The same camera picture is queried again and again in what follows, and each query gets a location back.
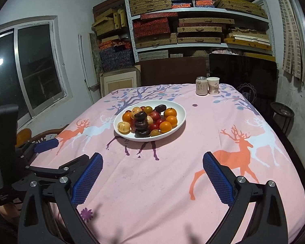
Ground beige framed panel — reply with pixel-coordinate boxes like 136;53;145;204
99;65;141;98

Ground tall pile of gift boxes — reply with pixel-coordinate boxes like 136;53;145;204
91;0;135;73

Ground black glossy panel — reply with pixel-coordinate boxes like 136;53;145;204
208;53;278;107

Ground white plate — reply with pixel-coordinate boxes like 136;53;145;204
113;100;187;142

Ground grey patterned slab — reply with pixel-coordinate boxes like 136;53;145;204
89;33;104;74

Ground pink drink can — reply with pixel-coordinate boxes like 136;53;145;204
196;76;208;96

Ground white leaning board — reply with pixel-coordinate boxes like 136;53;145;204
78;33;101;105

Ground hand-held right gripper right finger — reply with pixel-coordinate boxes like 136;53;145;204
202;151;288;244

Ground carved wooden chair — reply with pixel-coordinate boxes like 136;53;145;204
15;124;70;148

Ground rows of flat gift boxes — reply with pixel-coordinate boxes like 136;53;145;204
128;0;273;61

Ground white framed glass window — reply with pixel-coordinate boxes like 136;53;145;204
0;15;74;133

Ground white metal shelf unit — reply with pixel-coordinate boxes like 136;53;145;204
124;0;274;63

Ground dark brown board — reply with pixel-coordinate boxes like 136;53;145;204
135;56;209;87

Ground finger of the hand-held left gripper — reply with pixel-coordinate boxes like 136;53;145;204
16;138;59;159
27;154;91;181

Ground paper cup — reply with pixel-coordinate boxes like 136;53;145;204
207;77;220;95

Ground beige woven curtain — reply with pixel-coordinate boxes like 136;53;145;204
272;0;305;82

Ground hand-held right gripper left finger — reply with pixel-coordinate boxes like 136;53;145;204
17;152;104;244

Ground pink cloth bundle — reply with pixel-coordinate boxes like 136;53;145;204
213;49;238;55

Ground large orange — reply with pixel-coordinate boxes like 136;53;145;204
159;121;172;133

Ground orange with green stem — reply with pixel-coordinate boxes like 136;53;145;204
164;108;178;119

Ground black round object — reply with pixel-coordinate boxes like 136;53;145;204
271;102;295;134

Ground pink deer print tablecloth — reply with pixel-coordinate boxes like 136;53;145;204
28;83;305;244

